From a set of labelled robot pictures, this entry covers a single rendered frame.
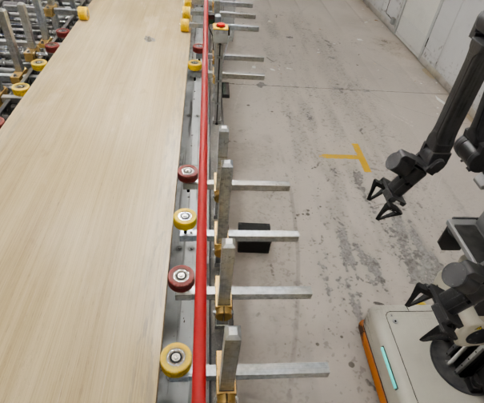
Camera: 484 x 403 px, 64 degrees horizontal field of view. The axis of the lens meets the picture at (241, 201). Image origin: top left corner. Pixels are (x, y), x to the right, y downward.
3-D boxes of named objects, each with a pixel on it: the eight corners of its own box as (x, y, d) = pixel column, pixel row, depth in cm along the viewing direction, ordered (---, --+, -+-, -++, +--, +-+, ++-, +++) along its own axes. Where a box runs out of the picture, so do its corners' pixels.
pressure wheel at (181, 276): (174, 310, 120) (172, 289, 112) (166, 289, 125) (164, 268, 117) (198, 302, 122) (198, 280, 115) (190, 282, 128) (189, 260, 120)
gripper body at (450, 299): (442, 323, 90) (470, 308, 86) (424, 286, 98) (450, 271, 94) (458, 330, 93) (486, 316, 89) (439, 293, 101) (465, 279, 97)
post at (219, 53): (220, 120, 221) (224, 39, 190) (220, 124, 217) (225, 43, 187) (212, 119, 220) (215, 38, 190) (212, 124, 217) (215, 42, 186)
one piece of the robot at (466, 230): (469, 247, 137) (501, 202, 123) (513, 317, 117) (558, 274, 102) (426, 247, 136) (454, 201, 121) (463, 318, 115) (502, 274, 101)
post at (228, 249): (226, 329, 135) (235, 236, 102) (226, 338, 132) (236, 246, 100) (215, 329, 134) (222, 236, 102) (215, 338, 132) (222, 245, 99)
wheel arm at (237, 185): (287, 188, 164) (289, 180, 161) (289, 193, 162) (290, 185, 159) (183, 185, 160) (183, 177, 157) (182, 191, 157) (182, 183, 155)
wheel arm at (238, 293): (308, 292, 129) (310, 285, 127) (310, 301, 127) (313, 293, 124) (176, 293, 125) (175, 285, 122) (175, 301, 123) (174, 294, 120)
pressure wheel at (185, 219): (172, 244, 139) (171, 221, 131) (176, 228, 145) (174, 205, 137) (195, 246, 139) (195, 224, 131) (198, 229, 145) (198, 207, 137)
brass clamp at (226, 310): (231, 284, 129) (232, 275, 126) (233, 321, 120) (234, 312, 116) (213, 284, 129) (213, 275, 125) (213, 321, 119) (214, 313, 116)
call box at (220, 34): (226, 40, 192) (227, 23, 186) (227, 45, 187) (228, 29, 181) (212, 39, 191) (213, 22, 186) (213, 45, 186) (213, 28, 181)
